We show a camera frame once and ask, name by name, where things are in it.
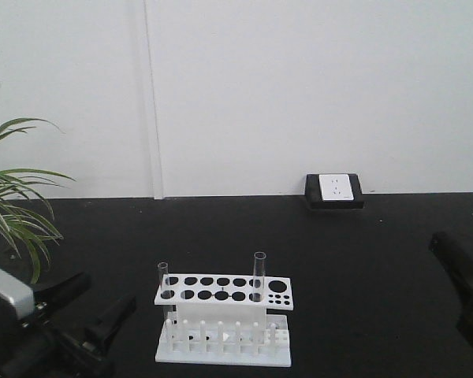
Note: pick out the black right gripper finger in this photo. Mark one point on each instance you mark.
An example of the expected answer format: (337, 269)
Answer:
(456, 261)

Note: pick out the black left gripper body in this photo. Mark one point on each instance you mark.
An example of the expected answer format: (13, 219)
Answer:
(32, 347)

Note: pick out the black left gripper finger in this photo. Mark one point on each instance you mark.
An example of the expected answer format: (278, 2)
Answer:
(100, 333)
(58, 295)

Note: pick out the short glass test tube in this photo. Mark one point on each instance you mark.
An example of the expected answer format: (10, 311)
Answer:
(163, 276)

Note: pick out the tall glass test tube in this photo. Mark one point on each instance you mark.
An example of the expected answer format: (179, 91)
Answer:
(259, 273)

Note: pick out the white test tube rack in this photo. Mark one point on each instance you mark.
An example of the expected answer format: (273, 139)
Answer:
(215, 322)

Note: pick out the black socket box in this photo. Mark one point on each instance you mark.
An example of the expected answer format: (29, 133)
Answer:
(333, 191)

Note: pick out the white wall trunking strip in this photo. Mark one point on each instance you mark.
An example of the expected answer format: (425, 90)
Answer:
(151, 108)

